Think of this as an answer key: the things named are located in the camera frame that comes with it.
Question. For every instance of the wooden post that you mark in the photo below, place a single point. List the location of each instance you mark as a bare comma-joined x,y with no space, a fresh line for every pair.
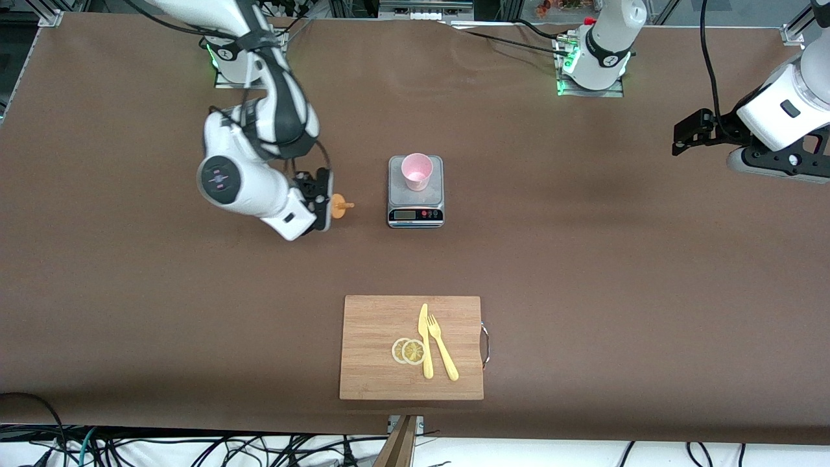
399,447

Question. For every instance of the lemon slice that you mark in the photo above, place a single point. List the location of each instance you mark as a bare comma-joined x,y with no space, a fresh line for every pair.
397,350
413,352

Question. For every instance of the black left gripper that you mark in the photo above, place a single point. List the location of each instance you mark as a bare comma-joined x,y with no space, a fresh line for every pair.
722,124

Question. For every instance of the white power strip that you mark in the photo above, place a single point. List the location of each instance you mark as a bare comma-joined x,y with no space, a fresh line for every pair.
425,13

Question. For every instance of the yellow plastic knife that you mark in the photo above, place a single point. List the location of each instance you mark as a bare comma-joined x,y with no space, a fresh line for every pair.
427,360

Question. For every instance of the yellow plastic fork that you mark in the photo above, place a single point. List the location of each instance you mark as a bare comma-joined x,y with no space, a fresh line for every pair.
447,363

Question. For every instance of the small metal bracket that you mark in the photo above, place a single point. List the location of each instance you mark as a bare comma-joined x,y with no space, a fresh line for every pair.
420,425

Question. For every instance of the bamboo cutting board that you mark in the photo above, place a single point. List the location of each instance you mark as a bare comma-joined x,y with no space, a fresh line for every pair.
369,350

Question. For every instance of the sauce bottle with orange cap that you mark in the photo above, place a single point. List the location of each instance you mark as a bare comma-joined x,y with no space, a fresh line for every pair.
338,206

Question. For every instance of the silver digital kitchen scale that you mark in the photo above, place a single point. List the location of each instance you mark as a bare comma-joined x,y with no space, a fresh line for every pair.
399,191

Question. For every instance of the pink plastic cup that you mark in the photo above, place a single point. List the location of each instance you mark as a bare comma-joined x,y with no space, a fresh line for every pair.
417,170

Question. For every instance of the aluminium frame profile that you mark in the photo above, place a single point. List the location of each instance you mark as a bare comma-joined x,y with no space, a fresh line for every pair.
794,32
48,16

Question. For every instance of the brown table cover sheet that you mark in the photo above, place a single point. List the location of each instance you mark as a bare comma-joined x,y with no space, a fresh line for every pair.
130,324

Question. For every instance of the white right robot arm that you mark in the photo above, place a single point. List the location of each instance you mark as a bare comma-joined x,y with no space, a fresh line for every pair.
233,181

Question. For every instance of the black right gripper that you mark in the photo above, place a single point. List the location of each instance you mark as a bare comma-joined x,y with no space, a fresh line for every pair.
310,187

